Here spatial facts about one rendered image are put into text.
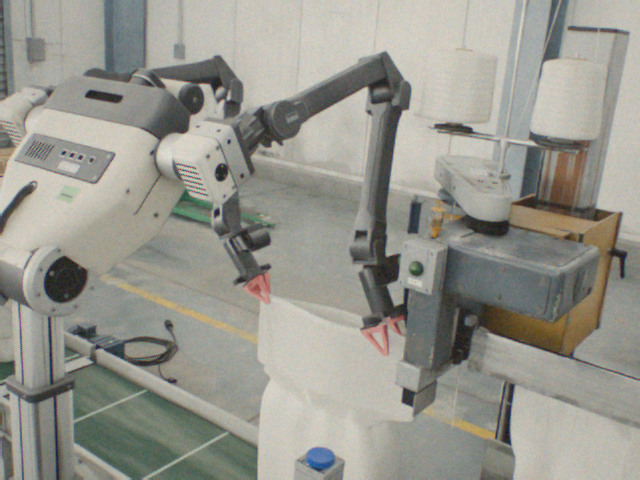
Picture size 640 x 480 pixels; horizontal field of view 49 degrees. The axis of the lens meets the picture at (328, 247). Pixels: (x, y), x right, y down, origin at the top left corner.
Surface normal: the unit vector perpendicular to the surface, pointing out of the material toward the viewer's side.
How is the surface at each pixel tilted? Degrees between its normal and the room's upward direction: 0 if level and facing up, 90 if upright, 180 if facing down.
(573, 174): 90
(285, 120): 75
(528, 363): 90
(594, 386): 90
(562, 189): 90
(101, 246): 115
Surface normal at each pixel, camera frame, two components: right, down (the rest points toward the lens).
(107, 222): 0.42, 0.66
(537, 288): -0.59, 0.18
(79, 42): 0.80, 0.23
